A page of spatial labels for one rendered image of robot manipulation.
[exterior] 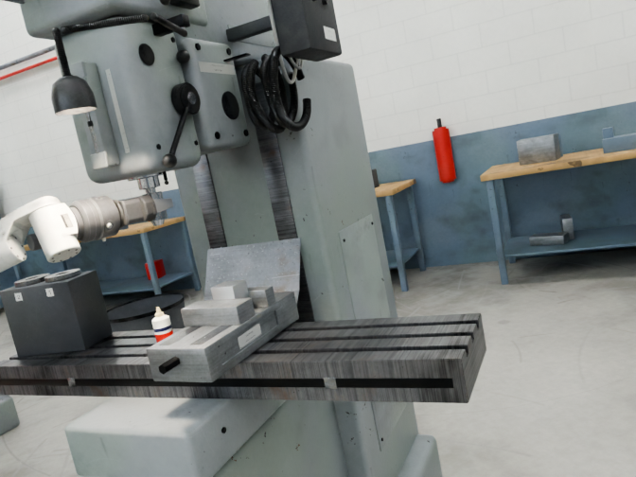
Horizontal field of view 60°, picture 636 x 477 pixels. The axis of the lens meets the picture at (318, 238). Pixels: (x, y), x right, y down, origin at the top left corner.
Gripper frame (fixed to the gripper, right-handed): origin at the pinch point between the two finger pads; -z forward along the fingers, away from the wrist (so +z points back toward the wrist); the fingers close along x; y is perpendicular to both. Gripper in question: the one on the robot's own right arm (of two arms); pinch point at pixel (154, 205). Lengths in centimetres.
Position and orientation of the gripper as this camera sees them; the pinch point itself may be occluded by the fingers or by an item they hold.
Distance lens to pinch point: 131.9
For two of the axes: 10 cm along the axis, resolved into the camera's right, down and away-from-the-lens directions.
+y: 1.8, 9.7, 1.4
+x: -7.2, 0.3, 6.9
